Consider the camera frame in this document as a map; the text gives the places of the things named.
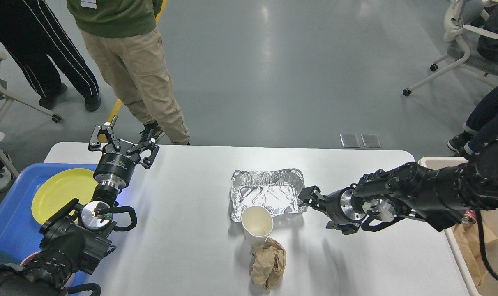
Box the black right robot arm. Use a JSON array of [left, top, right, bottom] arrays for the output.
[[298, 136, 498, 235]]

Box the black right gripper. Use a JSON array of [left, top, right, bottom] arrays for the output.
[[298, 186, 366, 235]]

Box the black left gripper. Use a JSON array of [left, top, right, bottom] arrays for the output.
[[88, 116, 159, 190]]

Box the yellow plate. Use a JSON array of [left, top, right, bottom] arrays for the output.
[[31, 168, 97, 225]]

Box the white plastic bin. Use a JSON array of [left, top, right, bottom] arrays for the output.
[[418, 157, 498, 296]]

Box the floor outlet plate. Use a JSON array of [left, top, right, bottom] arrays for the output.
[[360, 134, 382, 148], [340, 134, 361, 148]]

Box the aluminium foil tray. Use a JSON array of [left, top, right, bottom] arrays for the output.
[[230, 168, 308, 222]]

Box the floor outlet plate right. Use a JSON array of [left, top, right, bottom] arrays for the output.
[[360, 134, 382, 148]]

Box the pink mug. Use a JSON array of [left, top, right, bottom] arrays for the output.
[[21, 249, 79, 288]]

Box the white paper cup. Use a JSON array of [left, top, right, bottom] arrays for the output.
[[241, 206, 274, 247]]

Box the blue plastic tray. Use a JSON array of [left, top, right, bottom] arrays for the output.
[[0, 162, 106, 296]]

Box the person in black trackpants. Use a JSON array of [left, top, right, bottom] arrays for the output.
[[0, 0, 102, 112]]

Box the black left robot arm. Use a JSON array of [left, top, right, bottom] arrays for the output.
[[0, 116, 159, 296]]

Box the crushed red can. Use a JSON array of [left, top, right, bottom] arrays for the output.
[[462, 210, 477, 225]]

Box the floor outlet plate left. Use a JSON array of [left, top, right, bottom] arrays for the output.
[[340, 134, 361, 148]]

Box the large brown paper bag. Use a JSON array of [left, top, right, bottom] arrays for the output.
[[452, 223, 488, 287]]

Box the person in khaki trousers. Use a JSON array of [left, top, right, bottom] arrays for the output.
[[66, 0, 191, 145]]

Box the crumpled brown paper ball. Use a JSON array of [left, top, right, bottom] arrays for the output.
[[249, 237, 287, 290]]

